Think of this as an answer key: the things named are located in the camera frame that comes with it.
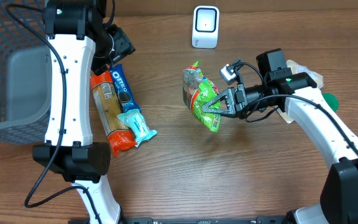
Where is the green lid jar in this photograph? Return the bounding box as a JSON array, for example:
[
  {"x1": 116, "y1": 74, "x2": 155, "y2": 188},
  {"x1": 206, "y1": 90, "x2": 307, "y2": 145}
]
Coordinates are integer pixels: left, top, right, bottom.
[{"x1": 323, "y1": 93, "x2": 339, "y2": 112}]

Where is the teal snack packet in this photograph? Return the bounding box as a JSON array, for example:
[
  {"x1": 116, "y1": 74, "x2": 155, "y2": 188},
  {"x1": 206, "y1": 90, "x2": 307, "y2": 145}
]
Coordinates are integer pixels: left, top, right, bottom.
[{"x1": 117, "y1": 109, "x2": 158, "y2": 147}]

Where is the beige paper bag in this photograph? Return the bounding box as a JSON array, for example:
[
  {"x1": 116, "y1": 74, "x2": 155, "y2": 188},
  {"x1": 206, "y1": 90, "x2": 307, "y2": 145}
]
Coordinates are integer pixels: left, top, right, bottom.
[{"x1": 277, "y1": 59, "x2": 324, "y2": 124}]

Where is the white barcode scanner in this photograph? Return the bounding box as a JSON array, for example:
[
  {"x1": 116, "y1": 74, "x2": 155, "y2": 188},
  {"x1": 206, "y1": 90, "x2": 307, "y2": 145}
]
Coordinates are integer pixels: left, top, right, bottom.
[{"x1": 191, "y1": 5, "x2": 220, "y2": 49}]

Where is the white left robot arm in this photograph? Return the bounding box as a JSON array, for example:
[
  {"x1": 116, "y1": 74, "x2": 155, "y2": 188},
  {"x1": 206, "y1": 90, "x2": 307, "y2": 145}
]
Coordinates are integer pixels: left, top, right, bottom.
[{"x1": 32, "y1": 0, "x2": 134, "y2": 223}]

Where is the dark grey plastic basket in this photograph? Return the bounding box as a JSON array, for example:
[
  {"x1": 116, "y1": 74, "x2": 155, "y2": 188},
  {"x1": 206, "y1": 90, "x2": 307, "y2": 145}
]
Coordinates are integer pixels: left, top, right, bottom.
[{"x1": 0, "y1": 1, "x2": 52, "y2": 144}]

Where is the red snack packet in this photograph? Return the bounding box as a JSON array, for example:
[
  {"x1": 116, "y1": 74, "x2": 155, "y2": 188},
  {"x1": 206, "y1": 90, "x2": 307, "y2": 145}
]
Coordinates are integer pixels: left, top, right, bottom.
[{"x1": 89, "y1": 71, "x2": 137, "y2": 157}]

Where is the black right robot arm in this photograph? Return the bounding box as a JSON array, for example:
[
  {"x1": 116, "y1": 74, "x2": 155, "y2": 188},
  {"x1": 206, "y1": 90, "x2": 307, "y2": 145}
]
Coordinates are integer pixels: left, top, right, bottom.
[{"x1": 203, "y1": 49, "x2": 358, "y2": 224}]

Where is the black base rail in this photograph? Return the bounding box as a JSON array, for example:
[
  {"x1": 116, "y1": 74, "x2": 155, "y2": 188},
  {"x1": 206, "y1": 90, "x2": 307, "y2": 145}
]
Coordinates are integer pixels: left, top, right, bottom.
[{"x1": 68, "y1": 216, "x2": 291, "y2": 224}]

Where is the green snack packet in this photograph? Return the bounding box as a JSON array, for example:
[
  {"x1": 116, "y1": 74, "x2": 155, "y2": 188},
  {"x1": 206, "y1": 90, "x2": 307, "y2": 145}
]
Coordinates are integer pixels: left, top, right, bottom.
[{"x1": 183, "y1": 60, "x2": 221, "y2": 133}]

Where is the blue Oreo cookie pack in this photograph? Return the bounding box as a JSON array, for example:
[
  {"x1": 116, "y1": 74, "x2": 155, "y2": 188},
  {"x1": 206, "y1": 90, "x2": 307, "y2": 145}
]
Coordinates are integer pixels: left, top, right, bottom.
[{"x1": 109, "y1": 64, "x2": 141, "y2": 113}]

